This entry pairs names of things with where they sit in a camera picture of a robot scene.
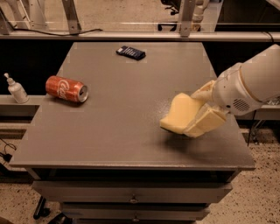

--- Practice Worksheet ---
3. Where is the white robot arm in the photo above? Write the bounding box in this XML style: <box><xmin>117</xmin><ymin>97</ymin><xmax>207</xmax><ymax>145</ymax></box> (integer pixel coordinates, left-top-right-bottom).
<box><xmin>184</xmin><ymin>44</ymin><xmax>280</xmax><ymax>137</ymax></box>

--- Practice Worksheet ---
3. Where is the grey metal bracket left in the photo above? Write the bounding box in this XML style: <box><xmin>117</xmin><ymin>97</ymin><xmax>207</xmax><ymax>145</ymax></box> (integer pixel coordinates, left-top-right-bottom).
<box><xmin>62</xmin><ymin>0</ymin><xmax>81</xmax><ymax>35</ymax></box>

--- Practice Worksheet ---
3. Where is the grey lower drawer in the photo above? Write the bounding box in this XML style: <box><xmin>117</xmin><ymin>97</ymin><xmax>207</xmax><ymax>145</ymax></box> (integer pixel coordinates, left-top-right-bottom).
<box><xmin>61</xmin><ymin>203</ymin><xmax>210</xmax><ymax>221</ymax></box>

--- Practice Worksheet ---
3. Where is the blue rxbar blueberry wrapper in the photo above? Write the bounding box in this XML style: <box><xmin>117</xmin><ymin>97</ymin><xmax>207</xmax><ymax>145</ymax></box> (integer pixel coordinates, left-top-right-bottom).
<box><xmin>115</xmin><ymin>45</ymin><xmax>146</xmax><ymax>60</ymax></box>

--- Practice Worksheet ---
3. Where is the black cable at floor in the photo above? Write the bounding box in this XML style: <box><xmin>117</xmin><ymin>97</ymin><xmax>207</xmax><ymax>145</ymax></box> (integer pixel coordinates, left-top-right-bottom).
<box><xmin>0</xmin><ymin>137</ymin><xmax>18</xmax><ymax>163</ymax></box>

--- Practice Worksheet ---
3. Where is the orange soda can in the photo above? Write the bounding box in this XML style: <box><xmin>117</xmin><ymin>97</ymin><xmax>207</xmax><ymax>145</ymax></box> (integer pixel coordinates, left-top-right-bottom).
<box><xmin>45</xmin><ymin>76</ymin><xmax>88</xmax><ymax>102</ymax></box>

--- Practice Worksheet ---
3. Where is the grey metal bracket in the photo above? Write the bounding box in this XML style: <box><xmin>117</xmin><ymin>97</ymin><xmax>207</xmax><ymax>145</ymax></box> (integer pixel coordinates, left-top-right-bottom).
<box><xmin>62</xmin><ymin>0</ymin><xmax>81</xmax><ymax>35</ymax></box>
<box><xmin>178</xmin><ymin>0</ymin><xmax>195</xmax><ymax>37</ymax></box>

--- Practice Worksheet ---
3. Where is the black cable on shelf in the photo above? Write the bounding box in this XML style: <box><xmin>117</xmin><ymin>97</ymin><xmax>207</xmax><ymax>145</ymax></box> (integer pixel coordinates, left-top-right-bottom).
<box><xmin>8</xmin><ymin>22</ymin><xmax>104</xmax><ymax>37</ymax></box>

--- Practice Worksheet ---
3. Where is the grey drawer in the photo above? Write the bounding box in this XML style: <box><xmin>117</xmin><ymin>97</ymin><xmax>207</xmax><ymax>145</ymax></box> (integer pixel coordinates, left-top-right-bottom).
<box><xmin>32</xmin><ymin>181</ymin><xmax>232</xmax><ymax>204</ymax></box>
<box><xmin>61</xmin><ymin>203</ymin><xmax>210</xmax><ymax>221</ymax></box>

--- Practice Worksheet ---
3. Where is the grey metal bracket right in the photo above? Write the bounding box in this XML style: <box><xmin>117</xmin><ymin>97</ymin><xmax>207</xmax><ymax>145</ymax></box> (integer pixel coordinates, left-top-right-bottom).
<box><xmin>178</xmin><ymin>0</ymin><xmax>195</xmax><ymax>37</ymax></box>

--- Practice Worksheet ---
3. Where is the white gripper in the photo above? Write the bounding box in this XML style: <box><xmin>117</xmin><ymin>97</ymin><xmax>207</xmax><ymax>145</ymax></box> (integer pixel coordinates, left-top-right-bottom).
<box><xmin>183</xmin><ymin>63</ymin><xmax>263</xmax><ymax>138</ymax></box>

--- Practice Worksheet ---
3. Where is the white pump bottle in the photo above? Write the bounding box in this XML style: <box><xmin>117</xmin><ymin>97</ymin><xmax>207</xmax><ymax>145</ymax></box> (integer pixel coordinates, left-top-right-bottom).
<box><xmin>4</xmin><ymin>73</ymin><xmax>29</xmax><ymax>103</ymax></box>

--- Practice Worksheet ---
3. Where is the grey upper drawer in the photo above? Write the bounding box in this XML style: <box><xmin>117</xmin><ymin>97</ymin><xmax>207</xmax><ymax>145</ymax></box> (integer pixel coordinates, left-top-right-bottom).
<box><xmin>32</xmin><ymin>181</ymin><xmax>232</xmax><ymax>204</ymax></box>

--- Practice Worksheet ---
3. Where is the yellow sponge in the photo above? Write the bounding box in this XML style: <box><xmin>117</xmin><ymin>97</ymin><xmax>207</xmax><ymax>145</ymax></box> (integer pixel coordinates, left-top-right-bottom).
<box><xmin>160</xmin><ymin>93</ymin><xmax>205</xmax><ymax>134</ymax></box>

